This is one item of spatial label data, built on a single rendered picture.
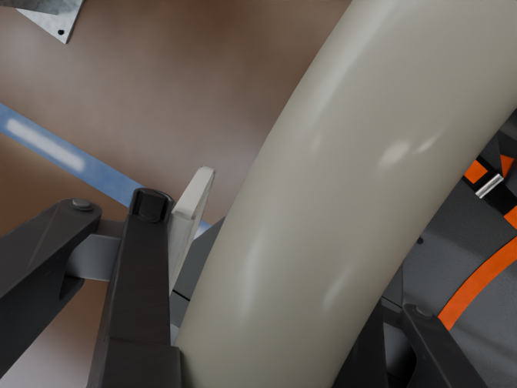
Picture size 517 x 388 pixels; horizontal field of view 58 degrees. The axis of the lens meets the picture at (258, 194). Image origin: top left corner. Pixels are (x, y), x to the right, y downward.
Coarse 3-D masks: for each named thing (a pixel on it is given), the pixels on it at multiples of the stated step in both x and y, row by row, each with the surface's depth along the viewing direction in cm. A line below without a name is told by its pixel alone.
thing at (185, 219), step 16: (208, 176) 20; (192, 192) 17; (208, 192) 21; (176, 208) 15; (192, 208) 15; (176, 224) 14; (192, 224) 15; (176, 240) 15; (176, 256) 15; (176, 272) 15
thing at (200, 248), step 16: (208, 240) 82; (192, 256) 75; (192, 272) 71; (400, 272) 107; (176, 288) 66; (192, 288) 67; (400, 288) 99; (176, 304) 62; (384, 304) 89; (400, 304) 92; (176, 320) 60; (176, 336) 59
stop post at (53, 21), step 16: (0, 0) 121; (16, 0) 126; (32, 0) 130; (48, 0) 135; (64, 0) 140; (80, 0) 139; (32, 16) 145; (48, 16) 143; (64, 16) 141; (64, 32) 143
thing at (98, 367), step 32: (160, 192) 14; (128, 224) 13; (160, 224) 14; (128, 256) 11; (160, 256) 12; (128, 288) 10; (160, 288) 10; (128, 320) 9; (160, 320) 9; (96, 352) 10; (128, 352) 7; (160, 352) 8; (96, 384) 7; (128, 384) 7; (160, 384) 7
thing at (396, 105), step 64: (384, 0) 6; (448, 0) 6; (512, 0) 6; (320, 64) 7; (384, 64) 6; (448, 64) 6; (512, 64) 6; (320, 128) 7; (384, 128) 6; (448, 128) 6; (256, 192) 7; (320, 192) 7; (384, 192) 6; (448, 192) 7; (256, 256) 7; (320, 256) 7; (384, 256) 7; (192, 320) 8; (256, 320) 7; (320, 320) 7; (192, 384) 8; (256, 384) 7; (320, 384) 8
